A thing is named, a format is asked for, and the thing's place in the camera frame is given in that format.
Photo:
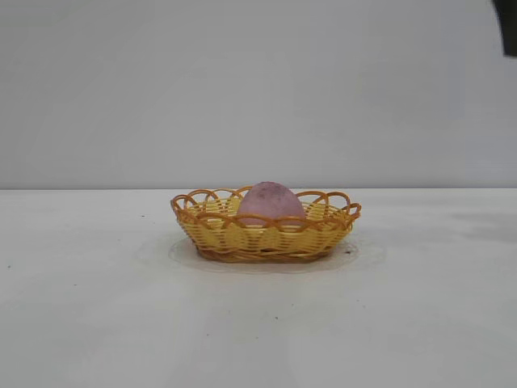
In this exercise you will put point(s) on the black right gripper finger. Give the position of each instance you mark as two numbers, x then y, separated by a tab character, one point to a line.
508	24

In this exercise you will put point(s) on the pink round stone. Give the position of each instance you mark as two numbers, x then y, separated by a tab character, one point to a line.
270	204

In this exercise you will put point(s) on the yellow woven plastic basket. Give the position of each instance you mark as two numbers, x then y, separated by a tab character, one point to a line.
250	242

